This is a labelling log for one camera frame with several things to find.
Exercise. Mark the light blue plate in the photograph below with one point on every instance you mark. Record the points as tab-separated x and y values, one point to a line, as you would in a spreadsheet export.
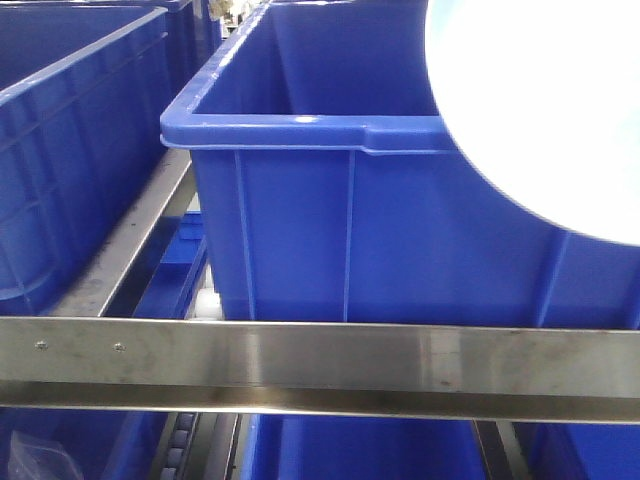
542	97

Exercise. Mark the upper centre blue bin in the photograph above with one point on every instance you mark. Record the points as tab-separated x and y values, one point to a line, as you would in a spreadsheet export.
331	190

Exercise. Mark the blue bin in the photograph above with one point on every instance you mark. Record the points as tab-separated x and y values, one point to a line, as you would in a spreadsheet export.
82	90
331	190

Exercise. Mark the roller track strip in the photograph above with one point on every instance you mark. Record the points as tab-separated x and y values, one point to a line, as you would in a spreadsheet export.
175	445

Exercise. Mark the upper left blue bin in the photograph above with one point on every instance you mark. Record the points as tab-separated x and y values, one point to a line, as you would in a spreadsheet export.
82	90

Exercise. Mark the clear plastic bag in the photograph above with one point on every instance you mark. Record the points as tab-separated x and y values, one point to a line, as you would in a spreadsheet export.
34	458

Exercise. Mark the steel side divider rail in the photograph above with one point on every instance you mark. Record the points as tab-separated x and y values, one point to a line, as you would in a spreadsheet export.
119	273

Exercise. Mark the upper steel shelf rail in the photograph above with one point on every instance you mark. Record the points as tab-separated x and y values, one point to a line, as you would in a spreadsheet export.
390	370

